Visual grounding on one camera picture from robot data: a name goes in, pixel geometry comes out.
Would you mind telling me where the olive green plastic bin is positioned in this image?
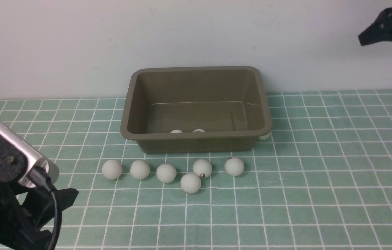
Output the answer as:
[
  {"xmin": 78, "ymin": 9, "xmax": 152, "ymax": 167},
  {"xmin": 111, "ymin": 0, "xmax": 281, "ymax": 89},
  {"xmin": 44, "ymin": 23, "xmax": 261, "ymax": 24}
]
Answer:
[{"xmin": 120, "ymin": 66, "xmax": 273, "ymax": 155}]

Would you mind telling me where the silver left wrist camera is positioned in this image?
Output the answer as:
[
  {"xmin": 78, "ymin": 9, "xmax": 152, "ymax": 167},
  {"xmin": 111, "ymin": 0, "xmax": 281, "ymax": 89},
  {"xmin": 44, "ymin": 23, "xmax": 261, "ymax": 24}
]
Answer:
[{"xmin": 0, "ymin": 122, "xmax": 59, "ymax": 193}]

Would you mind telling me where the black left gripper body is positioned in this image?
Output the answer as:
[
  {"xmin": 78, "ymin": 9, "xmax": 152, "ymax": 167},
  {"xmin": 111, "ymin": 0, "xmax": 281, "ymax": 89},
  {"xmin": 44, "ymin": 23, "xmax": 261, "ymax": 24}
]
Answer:
[{"xmin": 0, "ymin": 182, "xmax": 52, "ymax": 250}]

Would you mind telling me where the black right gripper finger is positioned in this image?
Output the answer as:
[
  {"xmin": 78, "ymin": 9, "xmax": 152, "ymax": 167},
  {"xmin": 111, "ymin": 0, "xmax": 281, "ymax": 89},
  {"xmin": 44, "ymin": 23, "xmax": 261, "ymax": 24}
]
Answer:
[
  {"xmin": 370, "ymin": 8, "xmax": 392, "ymax": 32},
  {"xmin": 358, "ymin": 26, "xmax": 392, "ymax": 46}
]

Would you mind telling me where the white printed ball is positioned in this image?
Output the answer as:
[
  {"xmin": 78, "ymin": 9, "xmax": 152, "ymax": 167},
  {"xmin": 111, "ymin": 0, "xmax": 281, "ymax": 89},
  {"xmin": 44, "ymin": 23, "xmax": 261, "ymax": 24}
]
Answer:
[
  {"xmin": 192, "ymin": 159, "xmax": 213, "ymax": 179},
  {"xmin": 192, "ymin": 128, "xmax": 205, "ymax": 133}
]

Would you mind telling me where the green checkered tablecloth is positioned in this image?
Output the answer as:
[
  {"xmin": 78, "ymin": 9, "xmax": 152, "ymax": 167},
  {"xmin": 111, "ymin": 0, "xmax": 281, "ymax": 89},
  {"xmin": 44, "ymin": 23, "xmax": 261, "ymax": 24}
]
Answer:
[{"xmin": 0, "ymin": 90, "xmax": 392, "ymax": 250}]

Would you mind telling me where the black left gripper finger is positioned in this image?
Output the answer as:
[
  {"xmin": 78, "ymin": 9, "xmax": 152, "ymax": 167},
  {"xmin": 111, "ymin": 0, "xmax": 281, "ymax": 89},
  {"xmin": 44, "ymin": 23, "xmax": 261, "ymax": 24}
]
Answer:
[{"xmin": 19, "ymin": 188, "xmax": 79, "ymax": 230}]

